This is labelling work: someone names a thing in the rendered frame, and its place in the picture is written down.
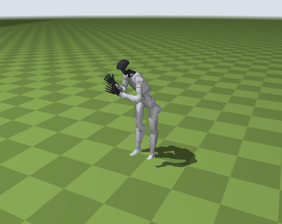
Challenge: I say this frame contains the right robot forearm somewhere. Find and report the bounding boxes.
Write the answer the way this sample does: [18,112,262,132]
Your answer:
[115,84,123,91]

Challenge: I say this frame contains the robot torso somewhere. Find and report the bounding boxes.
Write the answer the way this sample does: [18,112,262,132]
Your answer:
[126,72,156,109]

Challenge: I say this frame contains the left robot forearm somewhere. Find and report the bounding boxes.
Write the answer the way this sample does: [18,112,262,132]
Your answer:
[119,92,140,102]

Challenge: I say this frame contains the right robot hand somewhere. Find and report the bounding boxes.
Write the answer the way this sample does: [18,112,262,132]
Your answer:
[104,74,119,86]

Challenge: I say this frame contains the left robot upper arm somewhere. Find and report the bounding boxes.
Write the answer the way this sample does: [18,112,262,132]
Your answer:
[135,76,143,102]

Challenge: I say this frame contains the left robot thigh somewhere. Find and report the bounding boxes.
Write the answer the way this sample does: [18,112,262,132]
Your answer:
[149,103,161,135]

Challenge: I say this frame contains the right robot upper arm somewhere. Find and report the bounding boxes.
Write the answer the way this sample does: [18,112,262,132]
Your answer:
[122,74,128,93]

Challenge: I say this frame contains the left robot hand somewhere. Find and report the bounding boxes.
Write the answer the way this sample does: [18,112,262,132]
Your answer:
[105,83,122,96]

